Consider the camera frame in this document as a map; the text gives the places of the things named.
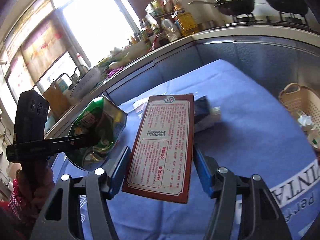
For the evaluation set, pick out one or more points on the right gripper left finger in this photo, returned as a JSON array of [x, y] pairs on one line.
[[60, 216]]

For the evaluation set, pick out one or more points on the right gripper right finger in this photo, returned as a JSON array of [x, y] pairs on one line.
[[261, 217]]

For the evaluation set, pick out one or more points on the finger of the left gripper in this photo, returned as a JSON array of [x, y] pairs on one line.
[[45, 149]]

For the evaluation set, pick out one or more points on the crushed green can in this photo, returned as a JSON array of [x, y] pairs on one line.
[[100, 126]]

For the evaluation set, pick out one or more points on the red medicine box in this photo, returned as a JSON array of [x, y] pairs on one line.
[[160, 161]]

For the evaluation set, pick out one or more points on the dark blue milk carton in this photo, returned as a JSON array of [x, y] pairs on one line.
[[205, 116]]

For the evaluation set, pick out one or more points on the left hand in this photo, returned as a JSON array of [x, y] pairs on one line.
[[34, 189]]

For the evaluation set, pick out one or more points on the brown paper bag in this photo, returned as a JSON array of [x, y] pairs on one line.
[[57, 101]]

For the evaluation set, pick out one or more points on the white ceramic basin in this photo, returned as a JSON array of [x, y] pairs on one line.
[[86, 83]]

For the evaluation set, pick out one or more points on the blue printed tablecloth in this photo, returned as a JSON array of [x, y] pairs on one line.
[[255, 135]]

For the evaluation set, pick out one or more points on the crumpled white paper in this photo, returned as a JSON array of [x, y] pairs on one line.
[[310, 130]]

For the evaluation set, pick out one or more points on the beige plastic basket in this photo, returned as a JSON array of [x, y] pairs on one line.
[[301, 100]]

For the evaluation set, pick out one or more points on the dark sauce bottle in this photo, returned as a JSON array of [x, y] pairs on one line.
[[146, 40]]

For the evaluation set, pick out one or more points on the clear plastic jug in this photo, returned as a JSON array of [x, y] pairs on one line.
[[170, 30]]

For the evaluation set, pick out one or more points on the yellow cooking oil bottle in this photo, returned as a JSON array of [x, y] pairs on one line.
[[185, 21]]

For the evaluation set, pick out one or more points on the black frying pan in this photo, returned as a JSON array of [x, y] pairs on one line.
[[298, 7]]

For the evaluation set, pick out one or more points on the black wok with handle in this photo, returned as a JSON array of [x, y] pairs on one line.
[[231, 7]]

